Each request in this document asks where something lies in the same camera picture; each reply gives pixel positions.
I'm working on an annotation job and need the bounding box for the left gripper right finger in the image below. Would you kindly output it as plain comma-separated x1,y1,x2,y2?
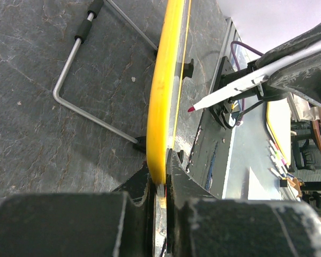
166,150,321,256

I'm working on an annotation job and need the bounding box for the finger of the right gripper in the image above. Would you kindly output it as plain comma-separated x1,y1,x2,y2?
267,51,321,107
255,13,321,72

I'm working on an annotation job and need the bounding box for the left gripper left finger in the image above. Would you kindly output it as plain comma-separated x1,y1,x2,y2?
0,165,154,256

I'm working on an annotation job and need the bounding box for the pink capped whiteboard marker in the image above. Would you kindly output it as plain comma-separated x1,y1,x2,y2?
188,40,321,112

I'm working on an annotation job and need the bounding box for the wood framed whiteboard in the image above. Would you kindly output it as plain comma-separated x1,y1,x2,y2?
146,0,196,209

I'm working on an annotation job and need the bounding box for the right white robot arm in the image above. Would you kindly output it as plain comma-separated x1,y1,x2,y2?
219,23,321,107

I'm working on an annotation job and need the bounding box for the background yellow framed whiteboard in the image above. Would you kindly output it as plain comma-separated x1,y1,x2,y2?
266,99,291,167

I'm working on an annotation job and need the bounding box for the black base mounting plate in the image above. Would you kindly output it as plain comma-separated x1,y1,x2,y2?
186,100,233,199

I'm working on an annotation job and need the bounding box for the black office chair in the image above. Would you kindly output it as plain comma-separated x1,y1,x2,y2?
291,121,321,171

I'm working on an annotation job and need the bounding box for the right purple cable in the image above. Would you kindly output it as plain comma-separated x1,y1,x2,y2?
231,40,264,73

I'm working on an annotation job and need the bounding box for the metal wire whiteboard stand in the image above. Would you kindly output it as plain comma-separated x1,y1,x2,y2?
52,1,157,152

